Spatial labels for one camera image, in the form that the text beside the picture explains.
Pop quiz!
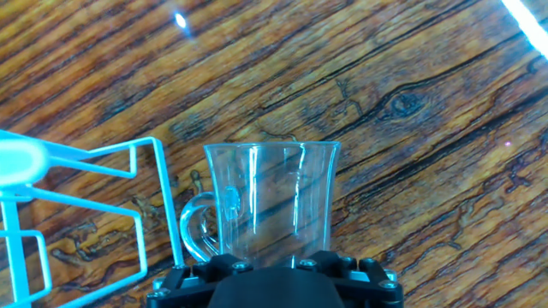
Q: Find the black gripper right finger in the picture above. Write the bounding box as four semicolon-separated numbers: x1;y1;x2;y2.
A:
295;250;404;308

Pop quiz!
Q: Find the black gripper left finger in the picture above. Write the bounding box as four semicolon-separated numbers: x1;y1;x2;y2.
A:
146;252;254;308

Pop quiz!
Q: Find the clear glass cup with handle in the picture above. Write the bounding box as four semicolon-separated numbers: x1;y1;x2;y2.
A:
179;140;343;269

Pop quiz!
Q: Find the glossy wood grain mat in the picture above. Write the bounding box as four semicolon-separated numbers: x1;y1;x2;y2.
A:
0;0;548;308

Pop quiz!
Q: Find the white wire cup rack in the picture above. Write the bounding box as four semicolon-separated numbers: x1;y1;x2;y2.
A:
0;127;185;308

